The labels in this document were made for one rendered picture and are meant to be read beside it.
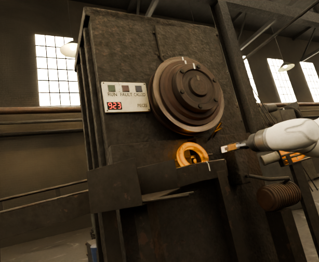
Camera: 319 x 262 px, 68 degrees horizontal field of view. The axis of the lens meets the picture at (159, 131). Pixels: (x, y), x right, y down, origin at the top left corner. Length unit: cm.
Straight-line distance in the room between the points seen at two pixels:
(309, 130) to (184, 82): 67
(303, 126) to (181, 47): 110
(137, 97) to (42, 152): 609
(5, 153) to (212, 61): 635
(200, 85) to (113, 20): 70
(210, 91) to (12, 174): 641
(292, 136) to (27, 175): 680
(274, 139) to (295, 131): 8
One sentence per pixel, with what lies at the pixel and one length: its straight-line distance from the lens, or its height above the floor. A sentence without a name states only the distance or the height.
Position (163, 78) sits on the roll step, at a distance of 131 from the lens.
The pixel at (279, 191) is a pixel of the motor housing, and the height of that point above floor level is 50.
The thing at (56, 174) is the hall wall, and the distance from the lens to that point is 719.
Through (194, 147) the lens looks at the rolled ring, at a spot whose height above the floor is 81.
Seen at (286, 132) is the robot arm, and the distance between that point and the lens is 89.
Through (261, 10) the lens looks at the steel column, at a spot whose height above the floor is 499.
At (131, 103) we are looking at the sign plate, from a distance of 134.
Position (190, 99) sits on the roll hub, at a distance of 125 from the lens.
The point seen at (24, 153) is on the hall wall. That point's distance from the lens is 733.
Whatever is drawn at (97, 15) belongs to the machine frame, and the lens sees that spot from 164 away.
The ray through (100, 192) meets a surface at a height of 64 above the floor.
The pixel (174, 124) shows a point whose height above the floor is 93.
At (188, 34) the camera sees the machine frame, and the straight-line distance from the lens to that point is 186.
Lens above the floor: 62
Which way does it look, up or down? 14 degrees up
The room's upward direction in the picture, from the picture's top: 11 degrees counter-clockwise
